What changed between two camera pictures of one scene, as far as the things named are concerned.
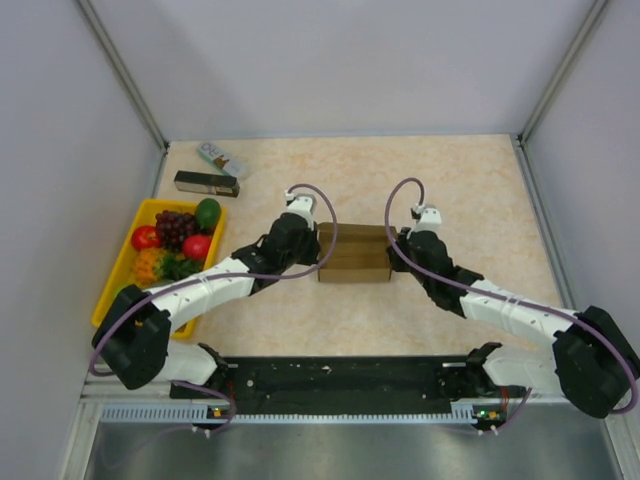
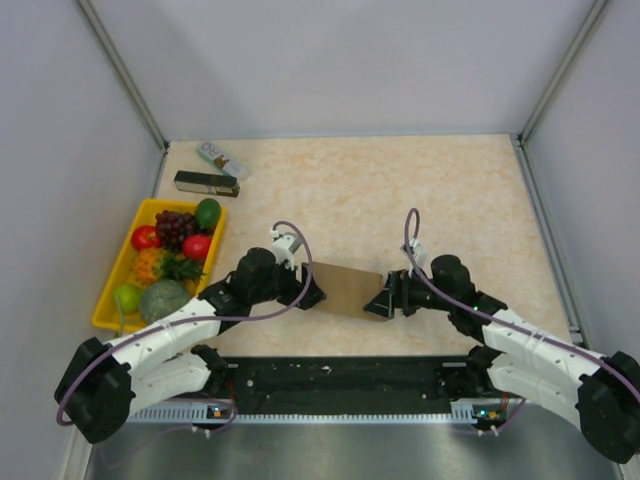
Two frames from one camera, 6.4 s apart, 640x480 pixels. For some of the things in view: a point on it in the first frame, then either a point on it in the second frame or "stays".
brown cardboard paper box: [360, 253] to [347, 291]
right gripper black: [394, 254] to [396, 296]
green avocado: [207, 213] stays
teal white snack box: [211, 151] stays
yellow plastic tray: [122, 274] stays
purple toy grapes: [173, 227] stays
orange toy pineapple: [152, 266] stays
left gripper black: [312, 237] to [296, 289]
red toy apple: [146, 237] stays
